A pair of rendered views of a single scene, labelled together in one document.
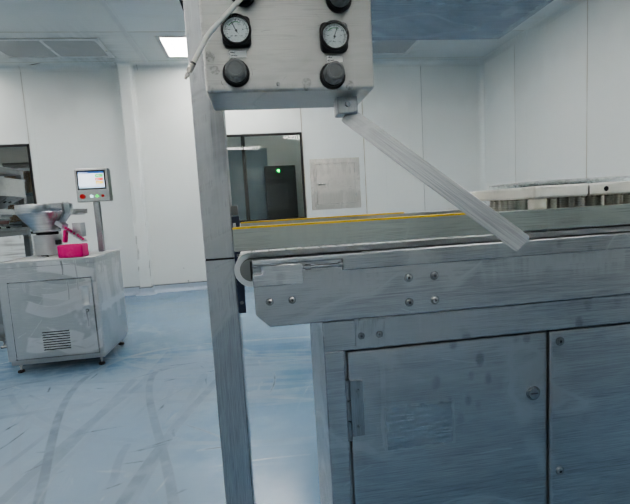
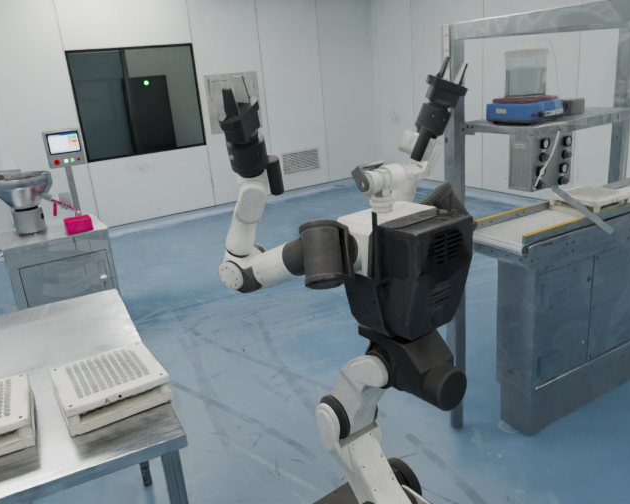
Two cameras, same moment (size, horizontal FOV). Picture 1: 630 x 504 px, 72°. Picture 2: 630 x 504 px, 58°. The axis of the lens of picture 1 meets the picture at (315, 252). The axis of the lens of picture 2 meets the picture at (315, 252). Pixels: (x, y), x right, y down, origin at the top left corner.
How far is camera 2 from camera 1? 1.98 m
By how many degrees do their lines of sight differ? 25
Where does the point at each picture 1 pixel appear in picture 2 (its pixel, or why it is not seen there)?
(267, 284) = (532, 254)
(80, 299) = (97, 273)
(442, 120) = (336, 26)
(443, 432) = (563, 299)
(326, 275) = (546, 247)
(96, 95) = not seen: outside the picture
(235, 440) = (461, 326)
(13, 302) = (28, 287)
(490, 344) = (578, 263)
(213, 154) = (461, 191)
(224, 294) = not seen: hidden behind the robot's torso
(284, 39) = (550, 170)
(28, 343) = not seen: hidden behind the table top
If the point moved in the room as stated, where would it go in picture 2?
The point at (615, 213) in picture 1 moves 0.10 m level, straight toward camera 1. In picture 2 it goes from (620, 209) to (627, 216)
